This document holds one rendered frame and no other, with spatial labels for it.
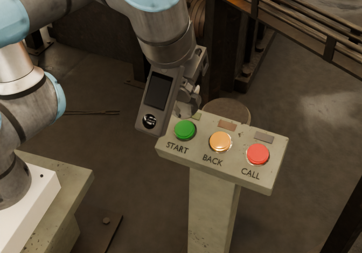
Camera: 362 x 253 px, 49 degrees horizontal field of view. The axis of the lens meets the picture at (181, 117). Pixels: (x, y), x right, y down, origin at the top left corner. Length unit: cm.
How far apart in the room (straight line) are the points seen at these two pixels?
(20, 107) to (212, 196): 46
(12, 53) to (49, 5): 43
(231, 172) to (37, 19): 45
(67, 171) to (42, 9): 73
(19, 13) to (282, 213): 114
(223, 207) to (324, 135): 89
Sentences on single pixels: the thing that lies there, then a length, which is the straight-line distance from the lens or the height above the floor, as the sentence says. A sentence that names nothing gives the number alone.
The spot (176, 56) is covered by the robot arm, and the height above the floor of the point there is 86.
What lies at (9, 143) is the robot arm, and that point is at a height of 54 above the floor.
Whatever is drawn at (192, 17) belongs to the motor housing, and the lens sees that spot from 132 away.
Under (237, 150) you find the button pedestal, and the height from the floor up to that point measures 60.
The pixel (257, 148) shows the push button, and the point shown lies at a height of 61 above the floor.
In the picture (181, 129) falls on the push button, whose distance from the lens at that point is 78.
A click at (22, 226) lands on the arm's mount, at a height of 36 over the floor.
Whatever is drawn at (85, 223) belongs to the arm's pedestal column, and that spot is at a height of 2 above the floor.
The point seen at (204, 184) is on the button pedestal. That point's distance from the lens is 84.
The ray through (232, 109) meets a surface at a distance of 96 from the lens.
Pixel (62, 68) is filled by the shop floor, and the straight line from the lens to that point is 199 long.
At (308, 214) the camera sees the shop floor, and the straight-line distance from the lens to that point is 144.
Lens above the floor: 118
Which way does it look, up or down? 45 degrees down
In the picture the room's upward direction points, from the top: straight up
